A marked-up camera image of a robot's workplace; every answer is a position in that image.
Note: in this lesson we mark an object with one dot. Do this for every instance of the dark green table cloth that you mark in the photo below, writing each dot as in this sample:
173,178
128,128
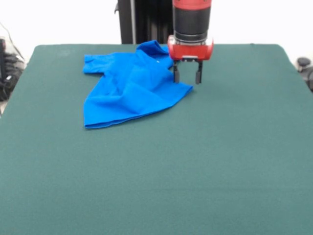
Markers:
195,159

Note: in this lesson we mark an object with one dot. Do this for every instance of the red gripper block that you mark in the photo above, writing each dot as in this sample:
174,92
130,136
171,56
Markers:
190,51

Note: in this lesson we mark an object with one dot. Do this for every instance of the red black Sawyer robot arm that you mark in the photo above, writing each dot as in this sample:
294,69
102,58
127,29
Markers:
192,19

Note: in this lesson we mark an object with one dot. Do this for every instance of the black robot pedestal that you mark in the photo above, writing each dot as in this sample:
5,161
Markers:
146,22

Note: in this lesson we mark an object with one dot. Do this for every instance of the blue shirt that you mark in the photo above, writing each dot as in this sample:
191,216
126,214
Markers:
127,93

